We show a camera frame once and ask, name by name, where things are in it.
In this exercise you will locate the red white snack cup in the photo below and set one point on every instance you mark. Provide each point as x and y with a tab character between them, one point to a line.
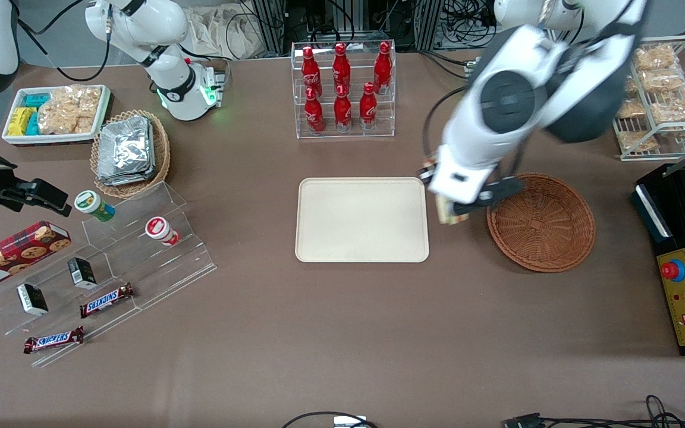
161	230

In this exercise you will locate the red cola bottle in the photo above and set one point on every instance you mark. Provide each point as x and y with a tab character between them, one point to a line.
341	68
368	110
314	116
343	113
383	68
311	71

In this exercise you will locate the clear bag of crackers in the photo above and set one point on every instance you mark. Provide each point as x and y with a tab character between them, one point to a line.
69	110

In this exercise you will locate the white rectangular snack dish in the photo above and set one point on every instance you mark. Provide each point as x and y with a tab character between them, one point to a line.
15	139

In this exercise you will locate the silver foil packet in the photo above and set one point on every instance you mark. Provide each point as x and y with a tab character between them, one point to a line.
125	145
125	180

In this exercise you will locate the red emergency stop button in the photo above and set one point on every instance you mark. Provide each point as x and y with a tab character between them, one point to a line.
672	270

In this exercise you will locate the aluminium frame post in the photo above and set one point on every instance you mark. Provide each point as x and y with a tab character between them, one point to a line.
271	24
429	24

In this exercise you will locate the round brown wicker basket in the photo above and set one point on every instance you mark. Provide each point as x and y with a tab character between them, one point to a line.
544	232

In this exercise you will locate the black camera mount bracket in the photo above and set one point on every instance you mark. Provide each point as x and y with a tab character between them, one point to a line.
497	191

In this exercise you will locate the yellow snack packet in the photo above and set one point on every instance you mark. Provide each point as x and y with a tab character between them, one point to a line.
20	122

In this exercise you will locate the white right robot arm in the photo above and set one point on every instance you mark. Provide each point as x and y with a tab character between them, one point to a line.
170	24

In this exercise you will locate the small black box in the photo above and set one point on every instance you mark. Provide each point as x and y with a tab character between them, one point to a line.
82	273
33	299

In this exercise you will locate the teal snack packet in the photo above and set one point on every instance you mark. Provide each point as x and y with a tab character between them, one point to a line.
38	99
33	125

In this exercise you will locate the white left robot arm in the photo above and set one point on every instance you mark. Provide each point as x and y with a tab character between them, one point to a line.
467	154

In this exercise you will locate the green lidded snack cup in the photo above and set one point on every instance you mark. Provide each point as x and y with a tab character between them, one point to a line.
94	205

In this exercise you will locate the beige plastic tray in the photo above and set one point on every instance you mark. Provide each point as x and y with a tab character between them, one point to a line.
361	220

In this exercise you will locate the black yellow control box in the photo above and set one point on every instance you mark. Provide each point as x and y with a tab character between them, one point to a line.
684	297

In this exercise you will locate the bagged fried snack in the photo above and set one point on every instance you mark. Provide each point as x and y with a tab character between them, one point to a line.
654	57
638	141
662	80
677	107
632	86
631	109

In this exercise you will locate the brown Snickers bar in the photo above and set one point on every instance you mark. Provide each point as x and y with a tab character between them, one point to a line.
106	300
54	340

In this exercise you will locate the clear acrylic bottle rack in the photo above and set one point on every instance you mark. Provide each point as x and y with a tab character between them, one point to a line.
390	119

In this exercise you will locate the red tartan cookie box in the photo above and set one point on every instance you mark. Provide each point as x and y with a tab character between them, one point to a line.
15	255

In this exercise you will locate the oval wicker basket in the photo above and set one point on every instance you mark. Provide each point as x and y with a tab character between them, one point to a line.
163	151

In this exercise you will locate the clear acrylic stepped shelf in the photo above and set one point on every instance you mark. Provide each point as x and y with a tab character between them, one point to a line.
140	267

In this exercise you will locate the triangle sandwich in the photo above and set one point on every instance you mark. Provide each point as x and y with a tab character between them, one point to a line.
451	217

